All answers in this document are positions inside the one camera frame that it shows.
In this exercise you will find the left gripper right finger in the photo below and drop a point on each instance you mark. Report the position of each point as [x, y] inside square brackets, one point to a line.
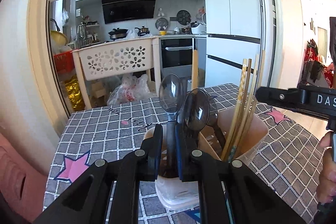
[229, 192]

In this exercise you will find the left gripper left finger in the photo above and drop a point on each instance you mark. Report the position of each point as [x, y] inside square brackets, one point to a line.
[108, 192]

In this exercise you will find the plain bamboo chopstick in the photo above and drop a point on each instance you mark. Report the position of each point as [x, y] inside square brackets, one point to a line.
[246, 109]

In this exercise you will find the plain wooden chopstick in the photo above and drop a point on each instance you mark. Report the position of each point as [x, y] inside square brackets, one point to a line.
[256, 87]
[194, 74]

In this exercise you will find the person's right hand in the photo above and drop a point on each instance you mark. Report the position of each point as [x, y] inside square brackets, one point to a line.
[327, 182]

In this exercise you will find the grey checkered tablecloth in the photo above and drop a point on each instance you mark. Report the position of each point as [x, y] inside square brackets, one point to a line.
[106, 156]

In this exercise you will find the pink plastic stools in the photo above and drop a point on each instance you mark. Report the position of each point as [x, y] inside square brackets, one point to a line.
[22, 187]

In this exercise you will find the gold foil package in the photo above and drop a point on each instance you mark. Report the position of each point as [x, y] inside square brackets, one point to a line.
[74, 94]

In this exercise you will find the white refrigerator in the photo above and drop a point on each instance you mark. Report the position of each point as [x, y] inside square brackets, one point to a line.
[233, 30]

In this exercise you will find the white plastic bag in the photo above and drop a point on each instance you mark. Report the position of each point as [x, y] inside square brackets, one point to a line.
[131, 89]

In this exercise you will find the red plastic basket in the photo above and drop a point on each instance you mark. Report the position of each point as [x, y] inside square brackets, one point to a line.
[64, 62]

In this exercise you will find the white flower-cutout cart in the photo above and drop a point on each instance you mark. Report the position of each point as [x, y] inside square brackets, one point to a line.
[117, 58]

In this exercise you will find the black built-in oven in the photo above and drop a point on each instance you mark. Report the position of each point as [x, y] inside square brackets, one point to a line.
[176, 52]

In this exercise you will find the yellow basin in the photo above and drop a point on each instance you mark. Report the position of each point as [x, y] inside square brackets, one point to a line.
[59, 38]

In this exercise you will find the black cooking pot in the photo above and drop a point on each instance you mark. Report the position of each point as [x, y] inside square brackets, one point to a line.
[118, 33]

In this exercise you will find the black range hood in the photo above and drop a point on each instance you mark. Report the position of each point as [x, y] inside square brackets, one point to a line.
[124, 10]

